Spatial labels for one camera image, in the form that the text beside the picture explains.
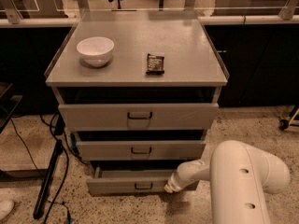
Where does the grey bottom drawer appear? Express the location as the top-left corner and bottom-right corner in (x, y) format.
(86, 160), (182, 195)

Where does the grey drawer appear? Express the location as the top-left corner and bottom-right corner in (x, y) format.
(86, 160), (182, 195)
(74, 130), (206, 161)
(59, 87), (218, 131)

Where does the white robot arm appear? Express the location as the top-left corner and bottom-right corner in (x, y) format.
(164, 140), (291, 224)

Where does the grey middle drawer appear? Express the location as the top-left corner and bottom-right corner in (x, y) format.
(74, 130), (206, 161)

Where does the grey drawer cabinet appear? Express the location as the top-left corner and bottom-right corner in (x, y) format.
(44, 9), (230, 175)

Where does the grey top drawer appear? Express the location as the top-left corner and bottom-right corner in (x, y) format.
(59, 87), (218, 131)

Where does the black power strip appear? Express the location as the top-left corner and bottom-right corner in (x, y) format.
(33, 140), (63, 219)

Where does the dark snack packet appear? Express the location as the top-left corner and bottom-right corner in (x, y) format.
(146, 54), (164, 75)

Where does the wheeled cart leg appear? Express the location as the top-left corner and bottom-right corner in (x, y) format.
(279, 105), (299, 131)

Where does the white ceramic bowl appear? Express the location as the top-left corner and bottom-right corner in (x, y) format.
(77, 36), (115, 67)

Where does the white shoe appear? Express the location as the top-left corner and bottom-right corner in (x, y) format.
(0, 200), (15, 220)

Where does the dark side table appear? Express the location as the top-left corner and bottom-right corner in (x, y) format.
(0, 82), (22, 132)

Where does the black floor cable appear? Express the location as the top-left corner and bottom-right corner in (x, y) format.
(0, 105), (89, 224)

